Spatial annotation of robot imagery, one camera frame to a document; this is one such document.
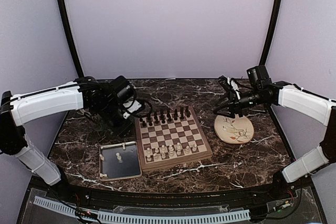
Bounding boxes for white chess knight piece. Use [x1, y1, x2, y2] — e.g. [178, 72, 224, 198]
[153, 148, 160, 160]

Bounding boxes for white chess pawn piece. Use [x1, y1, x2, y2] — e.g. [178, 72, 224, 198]
[160, 145, 166, 159]

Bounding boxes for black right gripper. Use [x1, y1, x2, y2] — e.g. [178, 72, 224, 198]
[214, 87, 268, 119]

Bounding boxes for black left frame post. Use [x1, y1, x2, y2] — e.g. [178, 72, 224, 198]
[57, 0, 84, 78]

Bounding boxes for round bird pattern plate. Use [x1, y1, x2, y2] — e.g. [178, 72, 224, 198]
[214, 115, 255, 144]

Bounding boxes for white chess king piece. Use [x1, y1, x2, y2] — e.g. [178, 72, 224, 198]
[176, 143, 182, 156]

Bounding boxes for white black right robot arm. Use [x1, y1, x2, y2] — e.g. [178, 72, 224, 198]
[214, 65, 335, 200]

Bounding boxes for white perforated cable duct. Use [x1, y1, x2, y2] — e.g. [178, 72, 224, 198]
[33, 196, 250, 223]

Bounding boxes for black front rail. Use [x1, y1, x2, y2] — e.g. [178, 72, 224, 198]
[29, 174, 316, 208]

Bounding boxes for black right frame post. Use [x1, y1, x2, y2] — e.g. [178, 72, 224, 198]
[259, 0, 281, 65]

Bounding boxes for wooden chess board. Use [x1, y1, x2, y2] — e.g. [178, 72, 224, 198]
[134, 106, 213, 172]

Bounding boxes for black frame post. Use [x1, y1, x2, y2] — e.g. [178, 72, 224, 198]
[259, 0, 281, 65]
[57, 0, 84, 78]

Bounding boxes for metal tray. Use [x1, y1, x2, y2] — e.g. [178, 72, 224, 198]
[99, 141, 142, 182]

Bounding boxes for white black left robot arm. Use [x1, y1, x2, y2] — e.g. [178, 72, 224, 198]
[1, 76, 141, 201]

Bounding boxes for dark chess pieces row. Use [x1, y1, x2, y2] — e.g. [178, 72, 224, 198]
[139, 106, 192, 127]

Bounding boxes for white chess pieces in tray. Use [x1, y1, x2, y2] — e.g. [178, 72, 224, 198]
[99, 145, 126, 180]

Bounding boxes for white chess queen piece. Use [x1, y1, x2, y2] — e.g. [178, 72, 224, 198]
[168, 145, 175, 158]

